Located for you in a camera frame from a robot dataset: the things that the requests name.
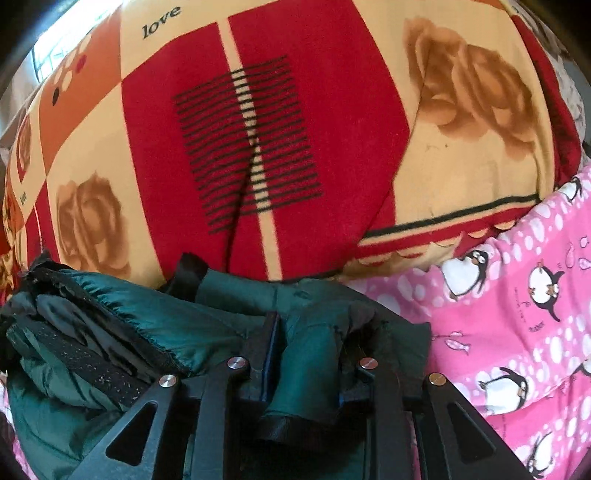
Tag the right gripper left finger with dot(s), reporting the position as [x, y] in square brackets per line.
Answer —
[179, 428]

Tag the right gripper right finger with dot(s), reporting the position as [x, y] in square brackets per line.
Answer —
[425, 429]

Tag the dark green puffer jacket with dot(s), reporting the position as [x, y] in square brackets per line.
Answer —
[80, 348]

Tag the pink penguin quilt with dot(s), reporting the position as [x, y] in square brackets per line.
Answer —
[510, 321]

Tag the red beige rose blanket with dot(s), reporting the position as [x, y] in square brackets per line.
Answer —
[278, 140]

